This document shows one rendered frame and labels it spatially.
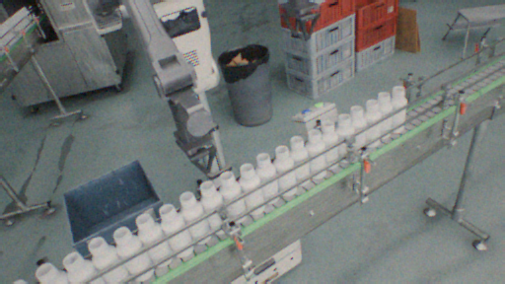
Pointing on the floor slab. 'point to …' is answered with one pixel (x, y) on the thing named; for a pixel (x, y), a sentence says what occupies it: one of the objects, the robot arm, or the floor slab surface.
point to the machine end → (68, 54)
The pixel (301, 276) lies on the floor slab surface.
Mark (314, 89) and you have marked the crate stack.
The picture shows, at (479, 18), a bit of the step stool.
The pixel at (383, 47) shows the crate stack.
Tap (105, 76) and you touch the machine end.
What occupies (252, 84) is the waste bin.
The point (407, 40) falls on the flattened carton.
